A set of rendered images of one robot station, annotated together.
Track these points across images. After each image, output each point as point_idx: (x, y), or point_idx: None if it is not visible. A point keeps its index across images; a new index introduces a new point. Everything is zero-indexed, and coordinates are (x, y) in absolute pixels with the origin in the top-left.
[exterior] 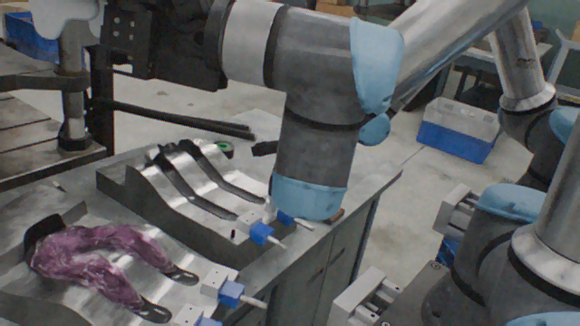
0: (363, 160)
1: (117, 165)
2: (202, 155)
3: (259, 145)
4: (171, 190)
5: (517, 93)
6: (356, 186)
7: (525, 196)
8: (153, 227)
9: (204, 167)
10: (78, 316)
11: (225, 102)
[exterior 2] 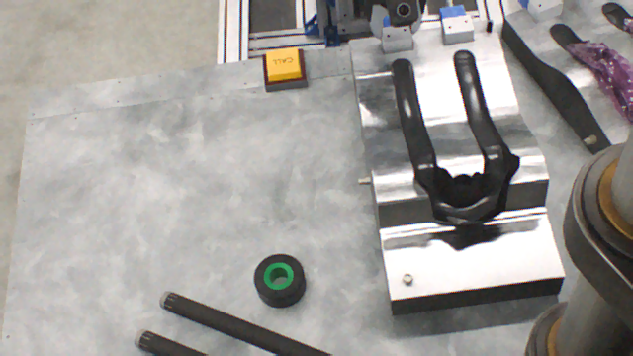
0: (60, 140)
1: (523, 272)
2: (412, 157)
3: (413, 1)
4: (504, 127)
5: None
6: (168, 95)
7: None
8: (570, 77)
9: (422, 148)
10: None
11: None
